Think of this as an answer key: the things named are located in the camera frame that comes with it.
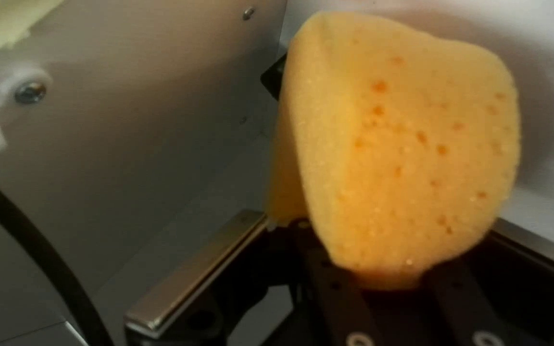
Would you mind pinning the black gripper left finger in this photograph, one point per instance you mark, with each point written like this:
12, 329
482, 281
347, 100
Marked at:
278, 281

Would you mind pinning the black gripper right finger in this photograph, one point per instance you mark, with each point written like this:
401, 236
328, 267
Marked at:
520, 300

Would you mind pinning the orange sponge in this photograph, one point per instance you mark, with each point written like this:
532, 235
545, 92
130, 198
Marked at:
405, 146

